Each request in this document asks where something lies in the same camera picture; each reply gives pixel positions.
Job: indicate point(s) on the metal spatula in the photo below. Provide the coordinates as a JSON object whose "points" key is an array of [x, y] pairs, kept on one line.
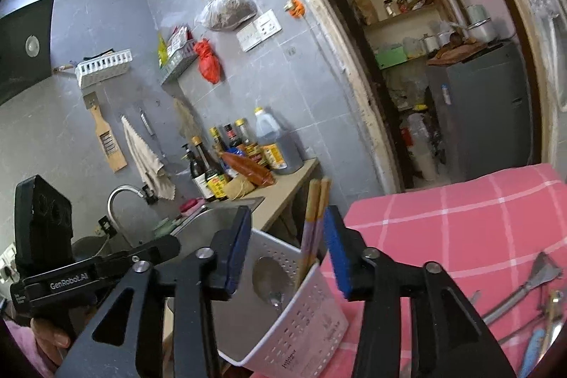
{"points": [[527, 280]]}

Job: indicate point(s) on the hanging metal knife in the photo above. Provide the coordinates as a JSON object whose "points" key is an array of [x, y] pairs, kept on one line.
{"points": [[147, 123]]}

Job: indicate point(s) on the wooden cutting board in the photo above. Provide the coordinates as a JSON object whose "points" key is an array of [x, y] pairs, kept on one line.
{"points": [[456, 52]]}

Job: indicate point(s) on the pink soap dish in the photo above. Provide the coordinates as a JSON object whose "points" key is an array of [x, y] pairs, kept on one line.
{"points": [[191, 207]]}

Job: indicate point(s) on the metal kitchen utensil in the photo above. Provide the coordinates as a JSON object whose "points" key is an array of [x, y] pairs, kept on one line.
{"points": [[553, 316]]}

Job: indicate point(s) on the grey washing machine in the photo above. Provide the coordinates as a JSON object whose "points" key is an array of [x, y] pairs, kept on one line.
{"points": [[483, 112]]}

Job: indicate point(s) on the person's left hand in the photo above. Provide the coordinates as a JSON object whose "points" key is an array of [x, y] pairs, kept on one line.
{"points": [[46, 338]]}

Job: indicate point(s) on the seasoning packets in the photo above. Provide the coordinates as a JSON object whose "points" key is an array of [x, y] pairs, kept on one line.
{"points": [[175, 39]]}

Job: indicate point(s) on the dark pump bottle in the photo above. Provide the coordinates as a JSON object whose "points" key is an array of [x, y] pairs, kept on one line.
{"points": [[195, 174]]}

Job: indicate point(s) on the red-label dark sauce bottle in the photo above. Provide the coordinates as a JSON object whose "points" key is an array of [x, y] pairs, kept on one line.
{"points": [[231, 136]]}

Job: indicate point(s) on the wooden shelf unit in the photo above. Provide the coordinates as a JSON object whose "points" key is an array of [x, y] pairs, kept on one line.
{"points": [[381, 23]]}

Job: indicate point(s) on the chrome faucet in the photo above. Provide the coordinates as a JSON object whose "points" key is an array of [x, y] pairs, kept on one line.
{"points": [[126, 194]]}

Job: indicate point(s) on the pink checked tablecloth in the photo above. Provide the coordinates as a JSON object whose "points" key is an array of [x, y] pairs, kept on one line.
{"points": [[443, 218]]}

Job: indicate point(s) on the yellow-cap clear sauce bottle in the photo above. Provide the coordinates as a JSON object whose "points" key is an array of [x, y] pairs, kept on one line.
{"points": [[243, 134]]}

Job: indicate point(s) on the wooden grater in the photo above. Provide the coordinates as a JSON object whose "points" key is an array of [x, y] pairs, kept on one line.
{"points": [[106, 139]]}

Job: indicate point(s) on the white wall switch panel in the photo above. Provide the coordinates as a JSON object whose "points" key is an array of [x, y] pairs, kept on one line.
{"points": [[259, 30]]}

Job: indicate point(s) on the beige hanging dishcloth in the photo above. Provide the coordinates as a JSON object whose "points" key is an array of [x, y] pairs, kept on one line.
{"points": [[146, 161]]}

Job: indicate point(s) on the metal pot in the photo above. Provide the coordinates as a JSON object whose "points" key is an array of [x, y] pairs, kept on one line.
{"points": [[478, 26]]}

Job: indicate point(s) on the wall power socket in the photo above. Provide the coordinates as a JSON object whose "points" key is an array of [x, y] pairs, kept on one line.
{"points": [[6, 265]]}

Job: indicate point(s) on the white perforated utensil basket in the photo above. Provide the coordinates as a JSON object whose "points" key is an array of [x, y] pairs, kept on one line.
{"points": [[305, 316]]}

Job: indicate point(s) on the grey wall basket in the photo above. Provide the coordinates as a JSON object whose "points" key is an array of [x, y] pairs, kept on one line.
{"points": [[179, 63]]}

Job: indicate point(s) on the green box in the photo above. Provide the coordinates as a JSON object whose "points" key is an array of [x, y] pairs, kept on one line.
{"points": [[390, 58]]}

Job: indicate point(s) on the large dark oil jug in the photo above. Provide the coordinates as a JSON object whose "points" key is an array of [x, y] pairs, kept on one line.
{"points": [[277, 139]]}

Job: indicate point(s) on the red-orange seasoning packet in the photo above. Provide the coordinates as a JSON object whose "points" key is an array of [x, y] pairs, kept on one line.
{"points": [[248, 170]]}

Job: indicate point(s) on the white wall basket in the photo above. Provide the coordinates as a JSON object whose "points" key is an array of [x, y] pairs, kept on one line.
{"points": [[104, 68]]}

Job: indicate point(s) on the beige kitchen counter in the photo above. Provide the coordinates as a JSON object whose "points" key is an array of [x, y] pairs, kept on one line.
{"points": [[288, 192]]}

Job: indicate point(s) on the yellow-label soy sauce bottle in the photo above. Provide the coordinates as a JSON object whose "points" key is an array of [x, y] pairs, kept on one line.
{"points": [[212, 178]]}

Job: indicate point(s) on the metal spoon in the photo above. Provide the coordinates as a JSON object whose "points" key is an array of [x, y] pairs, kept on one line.
{"points": [[268, 278]]}

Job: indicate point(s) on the glass jar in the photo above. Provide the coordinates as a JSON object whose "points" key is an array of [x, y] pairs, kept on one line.
{"points": [[388, 7]]}

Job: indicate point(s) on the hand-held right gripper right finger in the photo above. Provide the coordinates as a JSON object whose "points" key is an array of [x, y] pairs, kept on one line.
{"points": [[339, 260]]}

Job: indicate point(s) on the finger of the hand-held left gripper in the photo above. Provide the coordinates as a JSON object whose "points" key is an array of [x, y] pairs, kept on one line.
{"points": [[161, 247]]}

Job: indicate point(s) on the red plastic bag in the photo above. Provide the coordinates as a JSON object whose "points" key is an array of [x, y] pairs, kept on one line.
{"points": [[208, 61]]}

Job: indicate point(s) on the stainless steel sink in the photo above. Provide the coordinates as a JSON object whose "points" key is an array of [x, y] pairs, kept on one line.
{"points": [[208, 223]]}

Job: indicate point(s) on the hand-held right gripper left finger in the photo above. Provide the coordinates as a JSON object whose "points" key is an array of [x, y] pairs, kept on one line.
{"points": [[237, 247]]}

